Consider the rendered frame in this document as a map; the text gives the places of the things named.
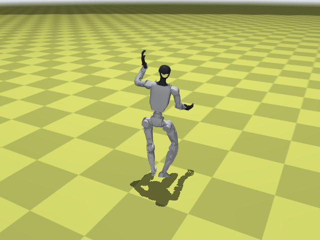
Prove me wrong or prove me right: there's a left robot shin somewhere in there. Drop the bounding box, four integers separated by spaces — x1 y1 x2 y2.
146 144 155 173

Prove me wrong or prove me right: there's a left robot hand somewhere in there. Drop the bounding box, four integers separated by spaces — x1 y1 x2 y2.
141 50 147 69

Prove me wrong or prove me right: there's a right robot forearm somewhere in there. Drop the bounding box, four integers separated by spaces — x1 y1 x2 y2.
178 102 187 110

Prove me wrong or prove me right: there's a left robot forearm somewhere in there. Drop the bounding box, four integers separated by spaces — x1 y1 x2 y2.
134 65 148 83

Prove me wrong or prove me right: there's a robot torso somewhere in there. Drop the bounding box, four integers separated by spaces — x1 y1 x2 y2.
149 80 172 128

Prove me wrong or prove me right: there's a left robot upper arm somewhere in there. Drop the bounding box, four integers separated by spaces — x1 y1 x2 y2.
135 79 153 90

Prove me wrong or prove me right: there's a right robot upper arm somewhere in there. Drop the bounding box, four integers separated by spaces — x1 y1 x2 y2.
170 86 181 109

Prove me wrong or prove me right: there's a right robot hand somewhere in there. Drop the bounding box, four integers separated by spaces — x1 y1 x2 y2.
184 104 194 111

